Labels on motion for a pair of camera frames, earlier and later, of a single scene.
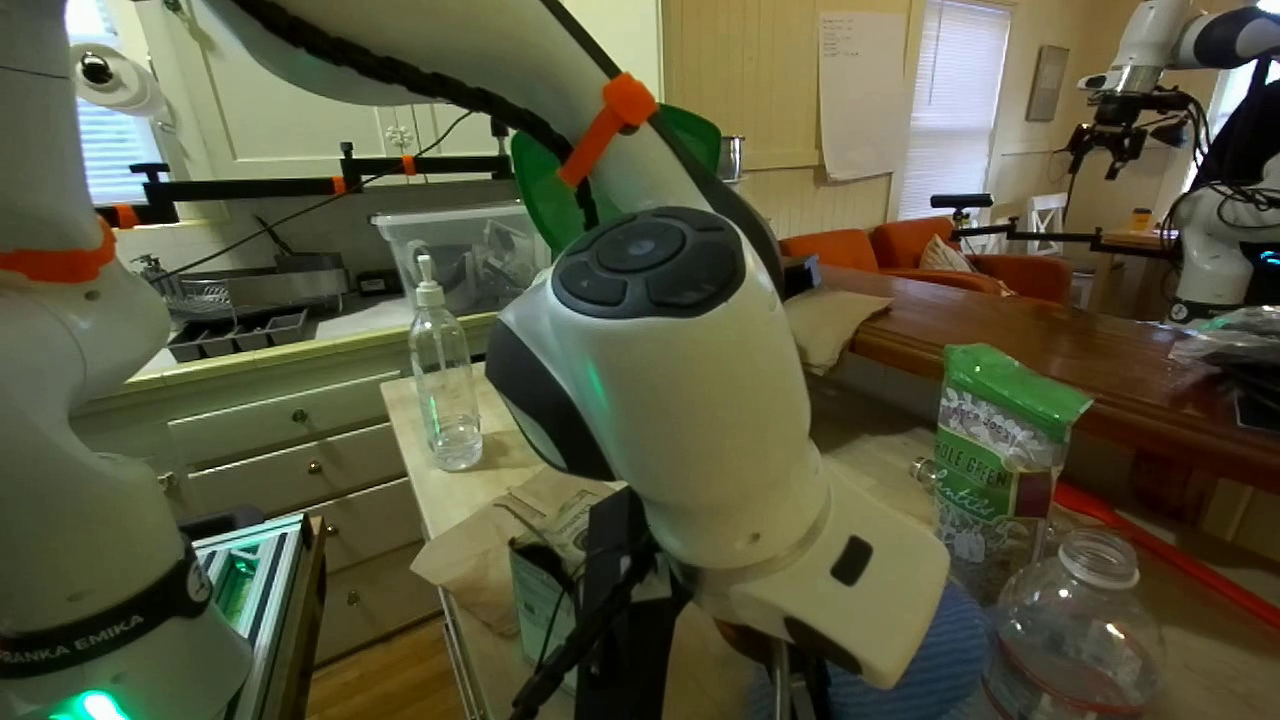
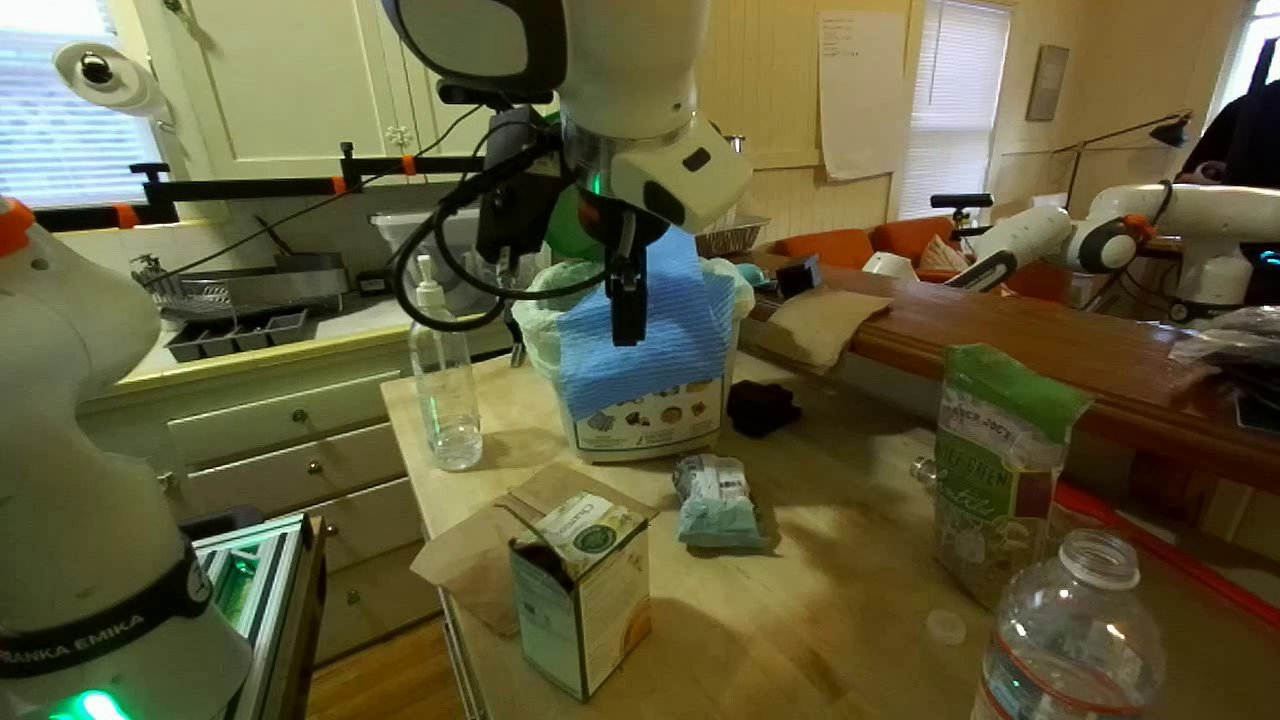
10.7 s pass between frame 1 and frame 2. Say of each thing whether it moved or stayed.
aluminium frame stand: stayed
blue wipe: moved
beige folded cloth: stayed
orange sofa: stayed
